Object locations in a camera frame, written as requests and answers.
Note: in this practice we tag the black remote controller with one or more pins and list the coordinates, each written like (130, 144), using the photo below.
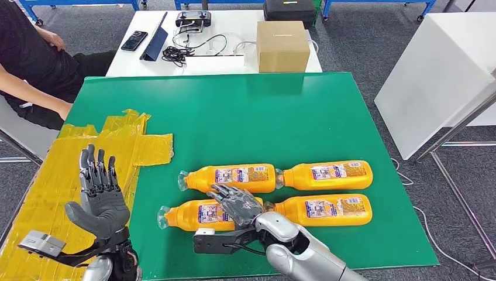
(193, 18)

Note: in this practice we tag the silver metal frame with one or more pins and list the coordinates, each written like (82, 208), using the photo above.
(461, 201)

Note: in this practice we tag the black smartphone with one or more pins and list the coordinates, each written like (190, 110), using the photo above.
(134, 40)

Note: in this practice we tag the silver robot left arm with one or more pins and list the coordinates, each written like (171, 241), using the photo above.
(99, 269)

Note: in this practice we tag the yellow tape sheet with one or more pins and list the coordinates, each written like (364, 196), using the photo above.
(58, 174)

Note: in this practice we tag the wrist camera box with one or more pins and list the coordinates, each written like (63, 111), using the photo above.
(42, 242)
(217, 242)

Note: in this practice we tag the white side table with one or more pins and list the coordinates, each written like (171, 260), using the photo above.
(434, 77)

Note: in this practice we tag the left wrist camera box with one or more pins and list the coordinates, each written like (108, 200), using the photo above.
(42, 242)

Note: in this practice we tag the blue metal rack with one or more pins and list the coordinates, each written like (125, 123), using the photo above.
(97, 2)
(232, 2)
(368, 2)

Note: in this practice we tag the person's right forearm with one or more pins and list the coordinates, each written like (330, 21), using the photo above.
(31, 92)

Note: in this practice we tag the person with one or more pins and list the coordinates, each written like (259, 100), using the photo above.
(27, 58)

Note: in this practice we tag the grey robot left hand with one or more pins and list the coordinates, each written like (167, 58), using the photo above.
(104, 209)

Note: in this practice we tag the grey chair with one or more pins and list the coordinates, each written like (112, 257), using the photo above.
(27, 135)

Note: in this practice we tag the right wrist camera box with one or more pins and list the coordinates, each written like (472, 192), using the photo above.
(217, 242)

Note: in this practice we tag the black hard case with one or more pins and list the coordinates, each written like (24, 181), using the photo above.
(289, 12)

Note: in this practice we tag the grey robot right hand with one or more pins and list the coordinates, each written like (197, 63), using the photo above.
(240, 207)

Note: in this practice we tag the dark blue tablet case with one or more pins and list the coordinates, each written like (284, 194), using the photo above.
(155, 45)

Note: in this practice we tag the person's left hand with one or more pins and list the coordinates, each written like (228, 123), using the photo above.
(54, 40)

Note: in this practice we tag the orange plastic bottle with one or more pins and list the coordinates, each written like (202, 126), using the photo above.
(252, 187)
(329, 220)
(186, 222)
(329, 184)

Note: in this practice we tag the brown cardboard box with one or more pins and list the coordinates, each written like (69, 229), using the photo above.
(282, 49)

